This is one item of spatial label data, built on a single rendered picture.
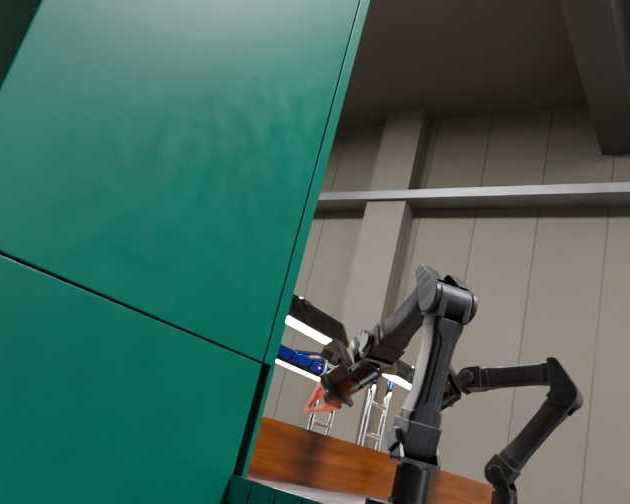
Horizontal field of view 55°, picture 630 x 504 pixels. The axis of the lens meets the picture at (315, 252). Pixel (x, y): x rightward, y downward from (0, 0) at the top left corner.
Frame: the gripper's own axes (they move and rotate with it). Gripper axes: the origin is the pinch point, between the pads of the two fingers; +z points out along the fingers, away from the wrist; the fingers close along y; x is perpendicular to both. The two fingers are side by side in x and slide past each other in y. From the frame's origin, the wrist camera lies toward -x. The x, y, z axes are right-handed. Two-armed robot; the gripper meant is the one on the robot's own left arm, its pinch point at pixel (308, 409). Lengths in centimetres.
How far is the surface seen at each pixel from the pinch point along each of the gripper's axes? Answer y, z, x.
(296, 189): 50, -36, -11
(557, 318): -232, -60, -71
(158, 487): 61, -5, 27
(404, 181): -215, -32, -206
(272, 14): 67, -50, -28
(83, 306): 81, -16, 13
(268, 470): 32.6, -4.0, 20.8
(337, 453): 10.4, -7.3, 16.5
